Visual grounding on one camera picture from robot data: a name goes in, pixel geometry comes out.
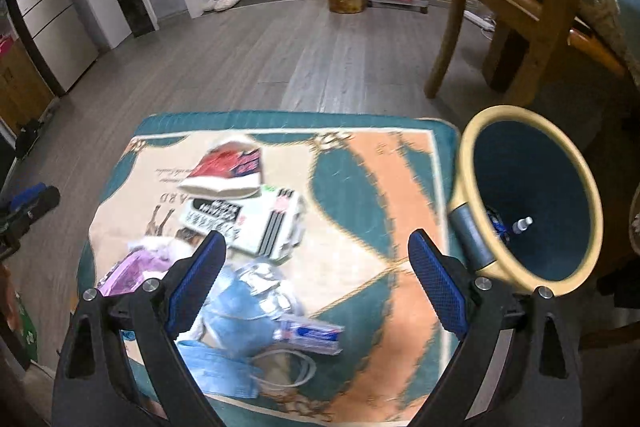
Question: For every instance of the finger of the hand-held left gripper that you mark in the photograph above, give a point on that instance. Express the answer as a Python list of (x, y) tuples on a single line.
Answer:
[(30, 201)]

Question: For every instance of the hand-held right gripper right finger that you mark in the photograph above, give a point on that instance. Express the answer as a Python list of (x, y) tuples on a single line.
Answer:
[(440, 287)]

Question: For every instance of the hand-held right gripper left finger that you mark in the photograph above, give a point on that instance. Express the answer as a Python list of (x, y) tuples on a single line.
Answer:
[(197, 279)]

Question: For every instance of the blue face mask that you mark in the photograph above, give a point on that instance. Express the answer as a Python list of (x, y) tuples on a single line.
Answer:
[(235, 322), (220, 369)]

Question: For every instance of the purple packet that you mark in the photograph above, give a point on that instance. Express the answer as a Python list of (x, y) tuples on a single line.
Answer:
[(130, 272)]

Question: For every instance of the beige rimmed trash bin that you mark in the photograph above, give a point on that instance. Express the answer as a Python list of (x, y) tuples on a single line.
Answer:
[(550, 167)]

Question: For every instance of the crumpled silver foil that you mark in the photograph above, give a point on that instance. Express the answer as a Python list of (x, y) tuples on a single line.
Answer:
[(265, 287)]

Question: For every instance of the blue wrapper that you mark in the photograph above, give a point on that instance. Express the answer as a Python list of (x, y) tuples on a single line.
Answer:
[(497, 227)]

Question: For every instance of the small white spray bottle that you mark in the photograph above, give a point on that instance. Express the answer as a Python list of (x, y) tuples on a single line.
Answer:
[(522, 224)]

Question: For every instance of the red and white packet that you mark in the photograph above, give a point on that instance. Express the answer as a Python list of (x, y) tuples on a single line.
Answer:
[(225, 164)]

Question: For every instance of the printed teal and orange mat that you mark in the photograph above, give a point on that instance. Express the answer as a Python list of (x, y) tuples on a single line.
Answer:
[(350, 207)]

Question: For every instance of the clear packet with blue label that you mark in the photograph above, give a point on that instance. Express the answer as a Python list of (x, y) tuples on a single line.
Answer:
[(312, 334)]

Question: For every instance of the green box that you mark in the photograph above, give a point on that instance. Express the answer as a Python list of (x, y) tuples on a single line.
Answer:
[(26, 329)]

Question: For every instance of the silver refrigerator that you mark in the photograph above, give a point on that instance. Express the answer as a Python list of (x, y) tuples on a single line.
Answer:
[(50, 17)]

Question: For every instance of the white power strip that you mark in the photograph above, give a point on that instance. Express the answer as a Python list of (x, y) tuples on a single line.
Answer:
[(479, 20)]

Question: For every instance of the white slipper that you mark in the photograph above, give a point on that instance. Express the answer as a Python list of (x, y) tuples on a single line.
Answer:
[(215, 2), (231, 0)]

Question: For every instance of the wooden chair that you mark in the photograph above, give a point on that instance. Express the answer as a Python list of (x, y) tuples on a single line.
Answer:
[(520, 7), (597, 49)]

